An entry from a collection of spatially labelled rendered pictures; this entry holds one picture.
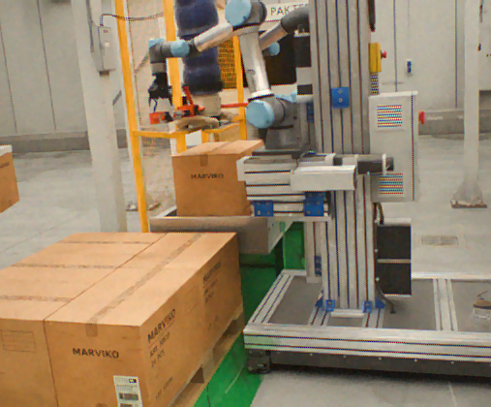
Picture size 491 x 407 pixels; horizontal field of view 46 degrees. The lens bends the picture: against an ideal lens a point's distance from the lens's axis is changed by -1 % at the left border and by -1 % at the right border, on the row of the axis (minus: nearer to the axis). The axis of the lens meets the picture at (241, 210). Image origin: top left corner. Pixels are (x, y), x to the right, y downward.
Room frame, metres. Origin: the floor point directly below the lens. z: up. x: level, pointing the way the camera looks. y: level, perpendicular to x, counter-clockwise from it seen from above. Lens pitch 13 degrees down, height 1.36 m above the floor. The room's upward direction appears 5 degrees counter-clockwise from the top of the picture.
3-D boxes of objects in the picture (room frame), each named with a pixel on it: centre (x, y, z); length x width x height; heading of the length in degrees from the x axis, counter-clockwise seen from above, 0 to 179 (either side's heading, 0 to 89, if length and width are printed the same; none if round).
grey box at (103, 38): (4.16, 0.85, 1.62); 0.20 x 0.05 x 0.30; 163
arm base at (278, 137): (2.60, -0.20, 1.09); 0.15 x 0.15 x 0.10
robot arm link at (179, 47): (2.73, 0.23, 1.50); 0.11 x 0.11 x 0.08; 58
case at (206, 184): (3.54, 0.10, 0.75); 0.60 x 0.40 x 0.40; 164
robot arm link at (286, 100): (2.59, -0.20, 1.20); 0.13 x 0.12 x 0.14; 148
